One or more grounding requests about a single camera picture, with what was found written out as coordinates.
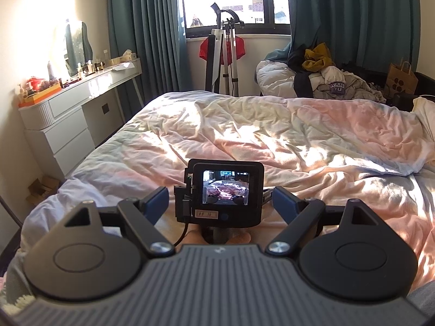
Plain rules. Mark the person's left hand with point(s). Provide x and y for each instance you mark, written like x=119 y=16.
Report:
x=195 y=237

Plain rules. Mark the teal curtain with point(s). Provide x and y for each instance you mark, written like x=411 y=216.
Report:
x=372 y=34
x=154 y=31

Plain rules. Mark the white dresser desk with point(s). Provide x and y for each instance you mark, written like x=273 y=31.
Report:
x=65 y=128

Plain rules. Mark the brown paper bag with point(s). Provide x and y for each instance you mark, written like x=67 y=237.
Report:
x=400 y=79

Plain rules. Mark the pile of clothes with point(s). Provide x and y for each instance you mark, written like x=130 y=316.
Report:
x=311 y=73

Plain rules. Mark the white tripod stand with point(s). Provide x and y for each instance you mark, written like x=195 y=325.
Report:
x=221 y=58

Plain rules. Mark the teal left curtain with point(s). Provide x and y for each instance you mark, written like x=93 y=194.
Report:
x=154 y=31

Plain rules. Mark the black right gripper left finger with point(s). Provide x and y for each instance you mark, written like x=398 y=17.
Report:
x=139 y=217

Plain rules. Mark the window frame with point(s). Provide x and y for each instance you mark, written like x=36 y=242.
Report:
x=259 y=16

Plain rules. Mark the pastel duvet cover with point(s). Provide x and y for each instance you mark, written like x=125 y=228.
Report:
x=328 y=149

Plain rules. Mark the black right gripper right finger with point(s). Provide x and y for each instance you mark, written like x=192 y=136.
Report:
x=301 y=217

